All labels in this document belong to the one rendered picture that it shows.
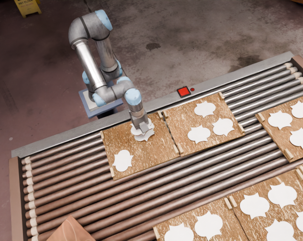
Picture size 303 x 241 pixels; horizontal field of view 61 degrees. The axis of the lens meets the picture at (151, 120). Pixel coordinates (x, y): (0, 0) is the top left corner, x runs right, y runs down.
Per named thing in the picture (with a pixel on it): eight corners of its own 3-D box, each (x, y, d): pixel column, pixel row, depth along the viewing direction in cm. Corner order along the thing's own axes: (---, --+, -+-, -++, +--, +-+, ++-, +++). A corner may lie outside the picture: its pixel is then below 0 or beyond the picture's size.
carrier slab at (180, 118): (162, 112, 171) (162, 111, 170) (219, 93, 174) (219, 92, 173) (181, 157, 152) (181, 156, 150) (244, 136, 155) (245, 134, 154)
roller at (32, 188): (27, 189, 156) (22, 186, 152) (306, 84, 176) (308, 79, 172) (27, 196, 154) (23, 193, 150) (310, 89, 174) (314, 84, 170)
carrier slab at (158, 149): (100, 133, 167) (100, 131, 166) (159, 112, 171) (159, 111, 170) (113, 181, 148) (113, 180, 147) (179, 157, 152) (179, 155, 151)
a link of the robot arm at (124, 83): (108, 81, 135) (116, 95, 129) (127, 72, 137) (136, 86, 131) (112, 91, 142) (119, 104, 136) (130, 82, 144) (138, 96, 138)
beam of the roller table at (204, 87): (16, 154, 173) (10, 150, 168) (286, 56, 194) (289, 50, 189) (16, 165, 168) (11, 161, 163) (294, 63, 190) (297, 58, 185)
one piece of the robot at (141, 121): (135, 124, 132) (139, 139, 146) (150, 116, 134) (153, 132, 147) (125, 107, 139) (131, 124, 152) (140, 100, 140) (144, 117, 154)
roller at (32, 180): (26, 181, 159) (22, 178, 155) (301, 79, 179) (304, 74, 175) (27, 188, 156) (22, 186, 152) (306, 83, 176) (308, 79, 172)
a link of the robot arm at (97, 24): (99, 74, 184) (76, 12, 136) (118, 66, 187) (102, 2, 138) (105, 87, 179) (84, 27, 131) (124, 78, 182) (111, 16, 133)
